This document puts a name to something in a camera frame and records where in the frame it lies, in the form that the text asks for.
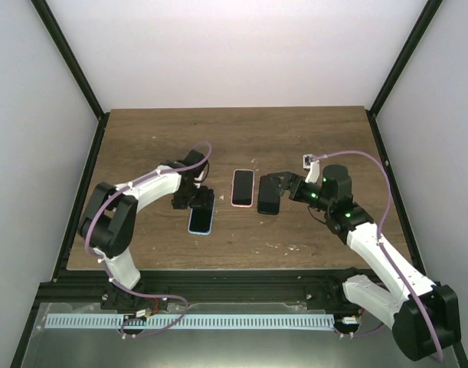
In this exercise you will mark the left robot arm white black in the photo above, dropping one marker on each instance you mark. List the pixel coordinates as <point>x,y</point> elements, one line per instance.
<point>108,222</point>

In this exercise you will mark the pink phone case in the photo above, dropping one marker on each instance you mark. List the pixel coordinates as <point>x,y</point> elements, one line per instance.
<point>232,199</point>

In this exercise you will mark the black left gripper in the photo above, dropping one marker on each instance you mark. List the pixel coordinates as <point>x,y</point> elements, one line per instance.
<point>203,200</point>

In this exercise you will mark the light blue slotted strip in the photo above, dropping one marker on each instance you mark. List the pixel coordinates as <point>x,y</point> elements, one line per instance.
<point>322,322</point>

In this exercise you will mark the black phone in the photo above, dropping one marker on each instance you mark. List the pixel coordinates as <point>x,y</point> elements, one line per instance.
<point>265,204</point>

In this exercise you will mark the black frame post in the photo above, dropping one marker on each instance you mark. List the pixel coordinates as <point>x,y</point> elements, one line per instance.
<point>54,30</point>
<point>418,30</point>

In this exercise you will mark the black frame post left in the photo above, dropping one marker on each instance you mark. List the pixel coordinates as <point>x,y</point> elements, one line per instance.
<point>54,30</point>

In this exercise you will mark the black frame post right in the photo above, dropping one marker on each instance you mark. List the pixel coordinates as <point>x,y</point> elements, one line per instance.
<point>418,30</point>

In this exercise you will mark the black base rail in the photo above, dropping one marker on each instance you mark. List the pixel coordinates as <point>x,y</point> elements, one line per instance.
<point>318,288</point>

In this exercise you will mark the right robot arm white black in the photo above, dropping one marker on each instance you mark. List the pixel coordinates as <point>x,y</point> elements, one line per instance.
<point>422,315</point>

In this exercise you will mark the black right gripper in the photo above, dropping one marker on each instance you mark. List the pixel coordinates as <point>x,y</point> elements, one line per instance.
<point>289,178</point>

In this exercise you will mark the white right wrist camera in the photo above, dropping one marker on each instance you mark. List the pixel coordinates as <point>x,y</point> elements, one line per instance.
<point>311,164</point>

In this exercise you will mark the light blue phone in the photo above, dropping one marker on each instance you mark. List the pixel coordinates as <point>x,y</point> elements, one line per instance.
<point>199,233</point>

